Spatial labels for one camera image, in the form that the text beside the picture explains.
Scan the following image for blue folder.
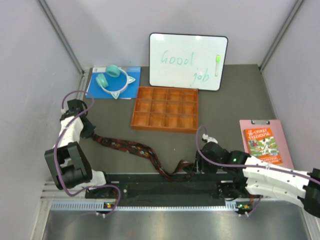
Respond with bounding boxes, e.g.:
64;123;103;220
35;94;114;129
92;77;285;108
86;65;141;100

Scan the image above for red patterned necktie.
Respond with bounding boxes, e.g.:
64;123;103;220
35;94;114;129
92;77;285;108
92;133;196;182

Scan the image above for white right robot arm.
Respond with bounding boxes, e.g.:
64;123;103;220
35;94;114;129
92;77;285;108
196;141;320;218

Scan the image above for pink clipboard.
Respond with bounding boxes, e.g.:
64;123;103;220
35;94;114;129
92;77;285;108
239;119;294;169

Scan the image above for green whiteboard marker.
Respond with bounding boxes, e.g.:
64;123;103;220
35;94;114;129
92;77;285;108
215;54;221;77

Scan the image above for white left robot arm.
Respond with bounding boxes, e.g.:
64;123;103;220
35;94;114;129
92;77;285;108
56;99;114;199

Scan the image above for teal cat-ear headphones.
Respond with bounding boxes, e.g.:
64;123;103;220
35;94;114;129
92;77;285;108
95;64;136;100

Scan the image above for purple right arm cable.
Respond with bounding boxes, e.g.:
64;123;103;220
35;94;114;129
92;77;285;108
195;125;316;218

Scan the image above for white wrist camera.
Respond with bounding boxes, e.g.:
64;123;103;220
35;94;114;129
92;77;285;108
59;109;75;122
202;133;218;144

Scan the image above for white dry-erase board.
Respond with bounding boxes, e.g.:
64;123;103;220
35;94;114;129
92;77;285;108
149;32;229;91

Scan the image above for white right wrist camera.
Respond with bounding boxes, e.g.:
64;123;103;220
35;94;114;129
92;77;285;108
202;133;218;144

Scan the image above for orange treehouse book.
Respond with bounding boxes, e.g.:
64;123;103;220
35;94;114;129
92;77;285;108
244;127;283;165

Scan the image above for grey slotted cable duct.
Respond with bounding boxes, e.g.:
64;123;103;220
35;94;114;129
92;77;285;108
50;201;249;212

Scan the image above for orange wooden compartment tray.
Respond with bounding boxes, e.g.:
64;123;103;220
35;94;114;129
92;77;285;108
131;86;199;134

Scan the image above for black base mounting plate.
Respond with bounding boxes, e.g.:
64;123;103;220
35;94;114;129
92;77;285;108
84;172;251;201

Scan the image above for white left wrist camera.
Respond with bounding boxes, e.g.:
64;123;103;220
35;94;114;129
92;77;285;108
59;109;75;122

